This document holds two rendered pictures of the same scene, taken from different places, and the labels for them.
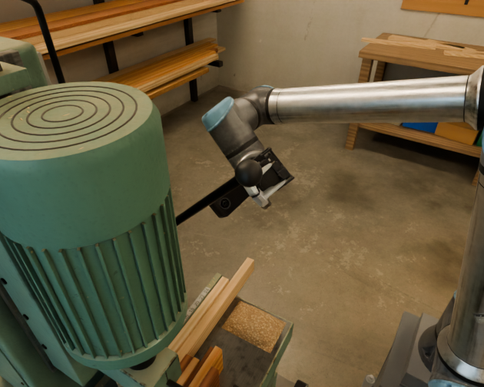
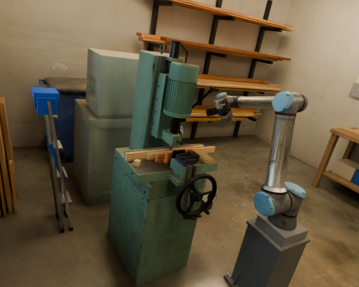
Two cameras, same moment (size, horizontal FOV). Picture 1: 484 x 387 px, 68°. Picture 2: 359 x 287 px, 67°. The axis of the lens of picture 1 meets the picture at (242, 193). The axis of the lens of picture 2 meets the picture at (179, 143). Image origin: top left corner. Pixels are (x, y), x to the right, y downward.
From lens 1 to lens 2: 1.30 m
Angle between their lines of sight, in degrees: 26
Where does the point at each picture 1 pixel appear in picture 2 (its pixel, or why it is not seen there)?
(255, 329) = (204, 156)
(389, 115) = (267, 104)
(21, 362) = (146, 126)
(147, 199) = (191, 78)
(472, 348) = (268, 177)
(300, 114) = (245, 102)
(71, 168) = (184, 67)
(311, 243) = not seen: hidden behind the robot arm
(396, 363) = not seen: hidden behind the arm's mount
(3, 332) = (148, 114)
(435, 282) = (324, 254)
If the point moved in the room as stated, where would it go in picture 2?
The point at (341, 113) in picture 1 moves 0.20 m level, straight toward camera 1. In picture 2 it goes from (256, 103) to (240, 105)
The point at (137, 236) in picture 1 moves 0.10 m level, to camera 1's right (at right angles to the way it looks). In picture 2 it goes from (187, 85) to (203, 89)
